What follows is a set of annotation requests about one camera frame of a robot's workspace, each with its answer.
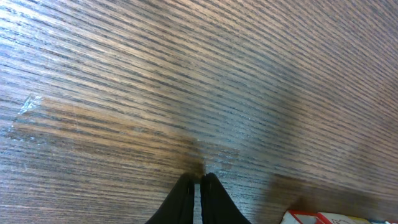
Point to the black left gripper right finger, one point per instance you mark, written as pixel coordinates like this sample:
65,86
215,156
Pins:
217,206

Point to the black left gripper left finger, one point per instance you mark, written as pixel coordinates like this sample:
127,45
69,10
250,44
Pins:
177,208

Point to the wooden block green side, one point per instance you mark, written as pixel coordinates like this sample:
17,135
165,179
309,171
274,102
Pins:
300,217

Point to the wooden block plain back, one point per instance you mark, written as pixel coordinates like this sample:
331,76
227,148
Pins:
332,218

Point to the wooden block blue D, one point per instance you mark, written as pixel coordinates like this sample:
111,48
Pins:
377,221

